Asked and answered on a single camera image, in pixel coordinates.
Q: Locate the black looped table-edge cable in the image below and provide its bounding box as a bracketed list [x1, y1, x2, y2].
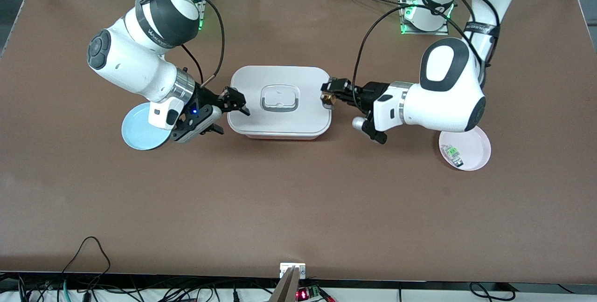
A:
[61, 236, 111, 275]

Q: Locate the green and clear switch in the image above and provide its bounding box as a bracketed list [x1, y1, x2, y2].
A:
[442, 144, 465, 168]

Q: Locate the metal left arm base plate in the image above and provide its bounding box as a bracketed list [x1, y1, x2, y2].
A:
[399, 0, 450, 36]

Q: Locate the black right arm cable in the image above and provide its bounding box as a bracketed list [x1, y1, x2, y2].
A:
[138, 0, 226, 87]

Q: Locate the pink round plate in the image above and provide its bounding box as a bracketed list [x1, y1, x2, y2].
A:
[438, 125, 492, 171]

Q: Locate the black coiled cable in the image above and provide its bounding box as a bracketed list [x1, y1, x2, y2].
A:
[469, 282, 516, 302]

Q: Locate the small white metal bracket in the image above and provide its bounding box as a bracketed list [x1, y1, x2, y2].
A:
[280, 263, 306, 279]

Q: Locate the grey camera mount beam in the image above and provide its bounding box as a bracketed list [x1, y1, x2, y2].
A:
[269, 267, 301, 302]

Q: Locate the light blue round plate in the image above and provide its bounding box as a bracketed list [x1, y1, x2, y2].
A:
[121, 102, 174, 151]

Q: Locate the white lidded lunch box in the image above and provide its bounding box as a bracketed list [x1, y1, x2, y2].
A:
[227, 65, 334, 141]

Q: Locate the circuit board with red display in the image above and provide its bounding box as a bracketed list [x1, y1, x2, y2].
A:
[296, 285, 323, 301]

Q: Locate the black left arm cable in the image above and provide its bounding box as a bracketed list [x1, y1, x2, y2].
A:
[352, 0, 502, 107]

